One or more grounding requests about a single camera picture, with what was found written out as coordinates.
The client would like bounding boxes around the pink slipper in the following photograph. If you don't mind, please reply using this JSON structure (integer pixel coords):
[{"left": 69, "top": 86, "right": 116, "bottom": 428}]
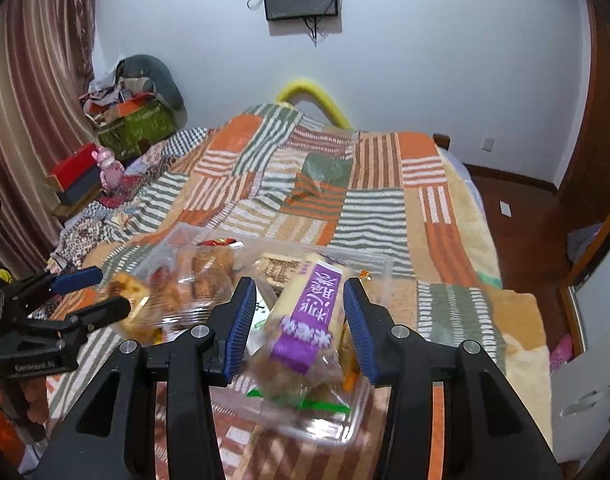
[{"left": 550, "top": 335, "right": 573, "bottom": 371}]

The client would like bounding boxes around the wooden door frame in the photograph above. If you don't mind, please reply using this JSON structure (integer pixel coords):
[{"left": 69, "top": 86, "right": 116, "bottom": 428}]
[{"left": 555, "top": 0, "right": 610, "bottom": 356}]

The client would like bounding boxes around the floral patterned cloth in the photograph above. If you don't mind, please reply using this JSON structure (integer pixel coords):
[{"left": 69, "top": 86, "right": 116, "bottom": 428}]
[{"left": 47, "top": 195, "right": 156, "bottom": 271}]

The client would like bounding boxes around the striped brown curtain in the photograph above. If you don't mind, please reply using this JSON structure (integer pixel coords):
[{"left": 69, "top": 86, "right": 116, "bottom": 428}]
[{"left": 0, "top": 0, "right": 103, "bottom": 278}]

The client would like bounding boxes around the dark grey box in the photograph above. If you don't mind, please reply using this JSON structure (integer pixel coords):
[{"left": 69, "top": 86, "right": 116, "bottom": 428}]
[{"left": 55, "top": 167, "right": 106, "bottom": 206}]

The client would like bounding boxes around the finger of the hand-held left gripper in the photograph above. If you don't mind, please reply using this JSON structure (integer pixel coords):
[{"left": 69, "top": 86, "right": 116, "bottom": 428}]
[
  {"left": 12, "top": 266, "right": 104, "bottom": 301},
  {"left": 15, "top": 296, "right": 133, "bottom": 346}
]

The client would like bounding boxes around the clear bag of orange snacks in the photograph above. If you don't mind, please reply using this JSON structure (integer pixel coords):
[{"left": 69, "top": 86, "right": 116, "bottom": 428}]
[{"left": 107, "top": 245, "right": 236, "bottom": 346}]

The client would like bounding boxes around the pink toy figure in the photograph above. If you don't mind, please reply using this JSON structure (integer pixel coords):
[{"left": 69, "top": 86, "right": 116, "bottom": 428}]
[{"left": 92, "top": 146, "right": 126, "bottom": 193}]

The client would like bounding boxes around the black hanging cable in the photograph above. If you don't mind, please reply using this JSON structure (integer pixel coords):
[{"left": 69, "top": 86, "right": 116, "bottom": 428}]
[{"left": 305, "top": 16, "right": 331, "bottom": 43}]

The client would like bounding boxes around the purple label snack packet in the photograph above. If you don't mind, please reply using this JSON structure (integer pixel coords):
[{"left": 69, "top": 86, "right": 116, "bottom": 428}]
[{"left": 247, "top": 252, "right": 356, "bottom": 403}]

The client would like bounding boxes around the white cabinet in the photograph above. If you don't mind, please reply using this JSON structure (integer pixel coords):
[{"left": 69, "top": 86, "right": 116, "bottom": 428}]
[{"left": 550, "top": 345, "right": 610, "bottom": 463}]

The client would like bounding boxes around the white door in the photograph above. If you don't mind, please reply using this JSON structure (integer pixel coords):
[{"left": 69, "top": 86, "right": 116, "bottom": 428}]
[{"left": 570, "top": 255, "right": 610, "bottom": 356}]

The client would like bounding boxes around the red box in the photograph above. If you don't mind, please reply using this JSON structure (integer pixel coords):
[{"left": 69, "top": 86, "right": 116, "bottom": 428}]
[{"left": 46, "top": 142, "right": 100, "bottom": 191}]

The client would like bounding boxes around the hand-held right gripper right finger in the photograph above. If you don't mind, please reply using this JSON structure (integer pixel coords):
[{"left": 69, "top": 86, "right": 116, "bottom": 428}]
[{"left": 342, "top": 276, "right": 566, "bottom": 480}]

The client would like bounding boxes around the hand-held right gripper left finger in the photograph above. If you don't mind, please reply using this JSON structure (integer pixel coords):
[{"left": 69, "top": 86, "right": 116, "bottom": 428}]
[{"left": 32, "top": 276, "right": 258, "bottom": 480}]

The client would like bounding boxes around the yellow padded hoop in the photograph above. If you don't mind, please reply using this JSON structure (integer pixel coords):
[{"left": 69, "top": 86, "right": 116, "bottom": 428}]
[{"left": 276, "top": 78, "right": 348, "bottom": 128}]

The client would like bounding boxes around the grey cushion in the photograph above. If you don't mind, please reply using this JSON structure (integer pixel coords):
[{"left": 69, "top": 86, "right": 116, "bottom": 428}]
[{"left": 117, "top": 54, "right": 185, "bottom": 111}]

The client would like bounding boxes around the grey bag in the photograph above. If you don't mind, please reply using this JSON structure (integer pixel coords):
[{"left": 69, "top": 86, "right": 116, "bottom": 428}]
[{"left": 568, "top": 225, "right": 603, "bottom": 263}]

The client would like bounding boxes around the clear plastic container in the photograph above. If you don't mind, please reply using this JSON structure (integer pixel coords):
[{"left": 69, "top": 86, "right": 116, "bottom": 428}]
[{"left": 132, "top": 222, "right": 393, "bottom": 443}]

